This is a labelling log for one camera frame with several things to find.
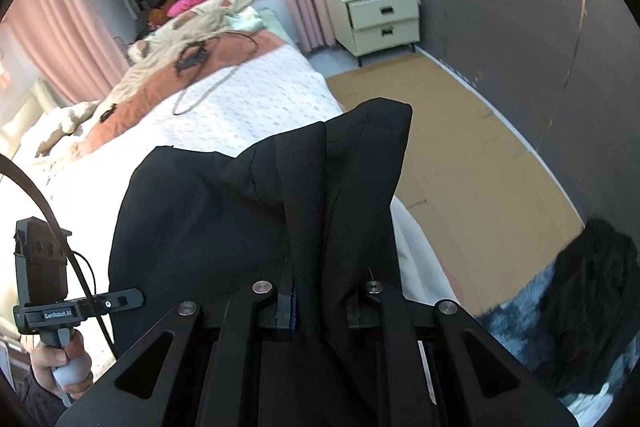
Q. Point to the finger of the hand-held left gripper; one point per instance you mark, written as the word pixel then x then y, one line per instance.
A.
pixel 120 299

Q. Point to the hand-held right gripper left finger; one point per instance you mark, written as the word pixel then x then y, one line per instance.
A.
pixel 282 307

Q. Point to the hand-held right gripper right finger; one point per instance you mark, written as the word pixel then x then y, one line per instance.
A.
pixel 365 312

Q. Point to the black jacket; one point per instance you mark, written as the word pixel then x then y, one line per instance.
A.
pixel 200 217

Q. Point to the person's left forearm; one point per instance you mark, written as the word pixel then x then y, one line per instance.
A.
pixel 35 394

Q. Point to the pile of clothes and toys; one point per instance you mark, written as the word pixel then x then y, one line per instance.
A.
pixel 165 42

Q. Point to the person's left hand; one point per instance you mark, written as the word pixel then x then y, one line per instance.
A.
pixel 45 359

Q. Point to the grey-white pillow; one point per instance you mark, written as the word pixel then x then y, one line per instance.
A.
pixel 60 127

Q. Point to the blue shaggy rug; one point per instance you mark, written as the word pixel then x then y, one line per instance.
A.
pixel 515 322

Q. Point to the small black item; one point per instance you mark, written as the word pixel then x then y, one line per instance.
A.
pixel 106 113

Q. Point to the cardboard floor sheet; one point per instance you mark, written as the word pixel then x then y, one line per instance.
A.
pixel 450 157

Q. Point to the orange quilt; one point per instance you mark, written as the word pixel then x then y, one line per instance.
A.
pixel 150 92

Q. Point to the black garment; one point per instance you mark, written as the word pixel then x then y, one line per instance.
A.
pixel 585 307

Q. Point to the white floral bedsheet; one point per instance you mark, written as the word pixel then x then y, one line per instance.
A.
pixel 260 82

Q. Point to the brown plush toy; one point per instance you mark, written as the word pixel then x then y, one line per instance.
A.
pixel 159 14

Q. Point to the cream nightstand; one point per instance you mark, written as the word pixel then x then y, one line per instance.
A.
pixel 380 29

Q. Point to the pale green cloth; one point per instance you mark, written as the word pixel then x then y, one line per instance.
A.
pixel 245 19

